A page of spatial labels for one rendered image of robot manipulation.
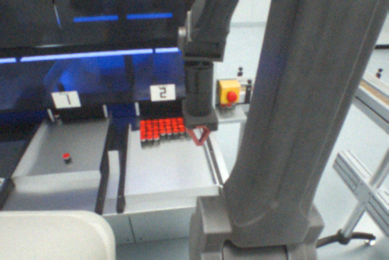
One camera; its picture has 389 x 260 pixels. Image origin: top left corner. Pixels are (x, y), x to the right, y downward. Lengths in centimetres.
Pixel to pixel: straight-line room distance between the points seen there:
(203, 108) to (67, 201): 49
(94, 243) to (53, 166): 79
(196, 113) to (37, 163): 62
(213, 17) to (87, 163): 67
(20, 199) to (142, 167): 36
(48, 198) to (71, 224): 69
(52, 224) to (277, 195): 14
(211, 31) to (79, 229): 35
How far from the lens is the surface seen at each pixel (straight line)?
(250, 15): 592
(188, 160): 88
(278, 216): 20
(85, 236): 18
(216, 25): 43
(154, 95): 98
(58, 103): 104
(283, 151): 17
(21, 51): 100
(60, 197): 86
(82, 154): 98
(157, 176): 83
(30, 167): 100
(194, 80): 52
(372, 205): 149
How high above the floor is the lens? 148
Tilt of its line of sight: 36 degrees down
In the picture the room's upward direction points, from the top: straight up
